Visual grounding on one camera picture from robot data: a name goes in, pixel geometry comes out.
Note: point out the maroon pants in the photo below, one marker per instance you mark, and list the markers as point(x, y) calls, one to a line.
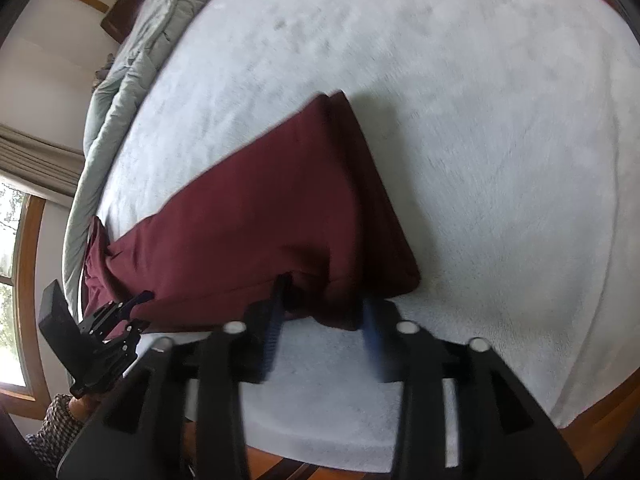
point(304, 199)

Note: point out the checkered sleeve left forearm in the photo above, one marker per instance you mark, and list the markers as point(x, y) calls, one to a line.
point(57, 433)

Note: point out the beige curtain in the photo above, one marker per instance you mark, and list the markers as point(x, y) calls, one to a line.
point(51, 170)

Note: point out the grey quilt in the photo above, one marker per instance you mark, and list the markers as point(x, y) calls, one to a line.
point(157, 29)

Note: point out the white bed sheet mattress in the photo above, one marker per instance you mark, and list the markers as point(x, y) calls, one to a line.
point(506, 133)

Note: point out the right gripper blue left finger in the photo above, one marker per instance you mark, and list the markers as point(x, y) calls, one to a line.
point(274, 312)

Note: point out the wooden framed window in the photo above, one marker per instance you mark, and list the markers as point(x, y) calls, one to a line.
point(24, 390)

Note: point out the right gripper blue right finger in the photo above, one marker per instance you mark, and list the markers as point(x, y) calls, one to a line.
point(385, 349)

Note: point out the person's left hand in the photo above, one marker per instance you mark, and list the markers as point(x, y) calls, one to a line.
point(82, 409)

